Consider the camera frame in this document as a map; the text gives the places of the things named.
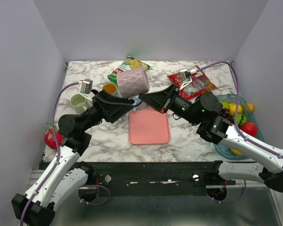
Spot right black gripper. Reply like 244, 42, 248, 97
138, 83, 201, 126

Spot green mug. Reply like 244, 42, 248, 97
70, 94, 92, 114

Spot green chips bag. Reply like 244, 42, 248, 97
107, 56, 151, 83

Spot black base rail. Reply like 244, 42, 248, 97
39, 160, 241, 197

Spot purple cable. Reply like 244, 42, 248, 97
19, 81, 84, 226
195, 61, 283, 163

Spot red dragon fruit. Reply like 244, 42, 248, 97
44, 123, 64, 150

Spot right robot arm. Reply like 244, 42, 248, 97
139, 85, 283, 193

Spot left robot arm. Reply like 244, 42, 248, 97
12, 91, 134, 226

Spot purple grapes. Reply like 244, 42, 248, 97
219, 108, 234, 123

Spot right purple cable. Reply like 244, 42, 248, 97
195, 61, 283, 163

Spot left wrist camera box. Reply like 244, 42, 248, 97
78, 79, 93, 99

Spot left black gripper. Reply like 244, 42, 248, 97
81, 89, 134, 133

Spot pink tray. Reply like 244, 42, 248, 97
129, 107, 170, 145

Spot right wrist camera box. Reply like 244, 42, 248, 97
179, 68, 198, 90

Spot red snack bag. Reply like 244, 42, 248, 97
167, 65, 217, 100

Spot yellow fruit outside basket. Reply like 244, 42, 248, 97
243, 103, 254, 113

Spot purple mug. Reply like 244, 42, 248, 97
117, 67, 150, 98

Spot blue glazed mug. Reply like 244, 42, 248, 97
102, 83, 118, 96

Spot red apple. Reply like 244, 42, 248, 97
241, 121, 258, 137

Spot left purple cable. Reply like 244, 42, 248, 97
19, 81, 84, 226

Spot green pear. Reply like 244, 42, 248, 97
221, 102, 230, 109

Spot yellow lemon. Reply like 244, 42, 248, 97
229, 104, 242, 116

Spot yellow banana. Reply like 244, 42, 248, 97
230, 148, 243, 156

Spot light blue mug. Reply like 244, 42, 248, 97
133, 96, 147, 112

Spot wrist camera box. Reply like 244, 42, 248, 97
179, 68, 198, 90
78, 79, 93, 99

